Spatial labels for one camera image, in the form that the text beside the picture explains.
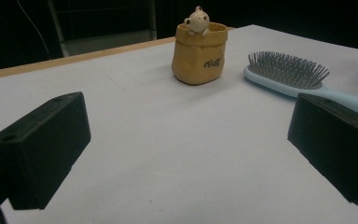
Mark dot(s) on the yellow bag-shaped holder with bear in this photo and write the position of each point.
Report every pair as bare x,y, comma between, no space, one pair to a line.
195,59

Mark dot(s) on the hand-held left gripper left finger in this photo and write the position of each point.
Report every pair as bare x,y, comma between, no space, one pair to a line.
40,146

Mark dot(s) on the white metal stand frame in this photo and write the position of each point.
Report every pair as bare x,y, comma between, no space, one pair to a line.
105,43

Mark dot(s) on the white table cover sheet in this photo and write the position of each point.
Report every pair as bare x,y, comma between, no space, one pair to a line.
174,140

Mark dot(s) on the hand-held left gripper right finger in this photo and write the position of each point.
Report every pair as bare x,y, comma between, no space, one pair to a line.
338,146

